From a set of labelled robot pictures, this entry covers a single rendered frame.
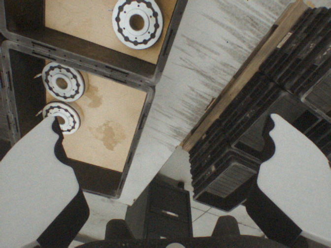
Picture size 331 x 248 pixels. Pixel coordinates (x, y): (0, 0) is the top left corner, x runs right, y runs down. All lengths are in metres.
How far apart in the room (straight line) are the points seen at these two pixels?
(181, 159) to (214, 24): 1.39
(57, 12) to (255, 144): 1.16
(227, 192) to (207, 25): 1.09
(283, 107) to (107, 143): 0.95
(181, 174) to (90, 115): 1.50
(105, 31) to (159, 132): 0.40
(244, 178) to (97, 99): 1.05
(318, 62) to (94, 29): 0.85
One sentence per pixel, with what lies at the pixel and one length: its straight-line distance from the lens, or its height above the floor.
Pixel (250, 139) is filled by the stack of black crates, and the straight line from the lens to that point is 1.21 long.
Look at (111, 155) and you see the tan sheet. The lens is 0.62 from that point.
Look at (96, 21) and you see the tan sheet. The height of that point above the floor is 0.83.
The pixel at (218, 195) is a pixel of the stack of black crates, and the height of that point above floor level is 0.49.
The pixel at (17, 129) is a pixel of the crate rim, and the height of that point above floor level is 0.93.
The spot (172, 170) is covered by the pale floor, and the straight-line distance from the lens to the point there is 1.88.
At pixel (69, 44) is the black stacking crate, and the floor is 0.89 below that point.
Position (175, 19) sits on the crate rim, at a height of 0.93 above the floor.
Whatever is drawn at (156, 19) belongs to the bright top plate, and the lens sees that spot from 0.39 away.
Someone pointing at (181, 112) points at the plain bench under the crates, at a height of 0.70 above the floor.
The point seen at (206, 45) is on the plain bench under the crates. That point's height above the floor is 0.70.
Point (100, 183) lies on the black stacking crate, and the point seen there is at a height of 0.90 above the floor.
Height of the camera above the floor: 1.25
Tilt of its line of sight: 57 degrees down
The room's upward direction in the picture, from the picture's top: 176 degrees counter-clockwise
